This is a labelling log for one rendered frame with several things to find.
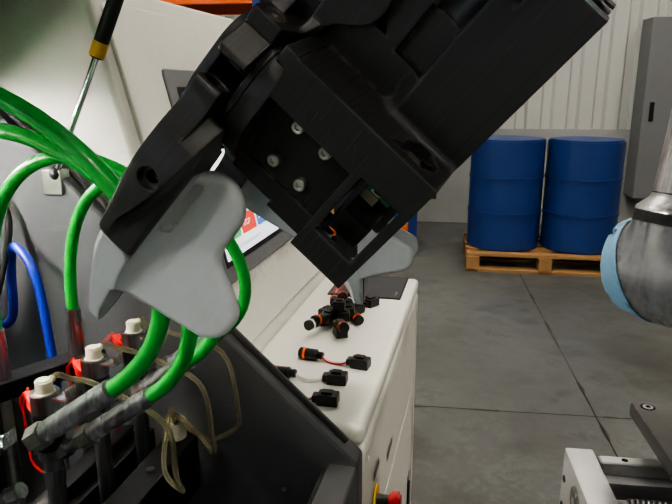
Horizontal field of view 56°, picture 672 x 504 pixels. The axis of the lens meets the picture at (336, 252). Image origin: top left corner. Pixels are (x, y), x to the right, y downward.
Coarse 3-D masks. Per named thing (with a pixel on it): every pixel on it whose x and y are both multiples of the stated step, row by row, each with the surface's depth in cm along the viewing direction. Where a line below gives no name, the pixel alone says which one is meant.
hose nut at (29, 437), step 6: (30, 426) 51; (36, 426) 51; (24, 432) 51; (30, 432) 50; (36, 432) 50; (24, 438) 51; (30, 438) 50; (36, 438) 50; (24, 444) 51; (30, 444) 51; (36, 444) 50; (42, 444) 50; (48, 444) 51; (30, 450) 51; (36, 450) 51
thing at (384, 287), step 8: (368, 280) 147; (376, 280) 147; (384, 280) 147; (392, 280) 147; (400, 280) 147; (336, 288) 141; (344, 288) 141; (368, 288) 141; (376, 288) 141; (384, 288) 141; (392, 288) 141; (400, 288) 141; (376, 296) 136; (384, 296) 136; (392, 296) 136; (400, 296) 136
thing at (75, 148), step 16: (0, 96) 44; (16, 96) 44; (16, 112) 44; (32, 112) 44; (48, 128) 44; (64, 128) 44; (64, 144) 44; (80, 144) 44; (80, 160) 44; (96, 160) 44; (96, 176) 44; (112, 176) 44; (112, 192) 44; (160, 320) 45; (160, 336) 46; (144, 352) 46; (128, 368) 47; (144, 368) 47; (112, 384) 48; (128, 384) 47
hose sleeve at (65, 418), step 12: (84, 396) 49; (96, 396) 48; (108, 396) 48; (72, 408) 49; (84, 408) 48; (96, 408) 48; (48, 420) 50; (60, 420) 49; (72, 420) 49; (84, 420) 50; (48, 432) 50; (60, 432) 50
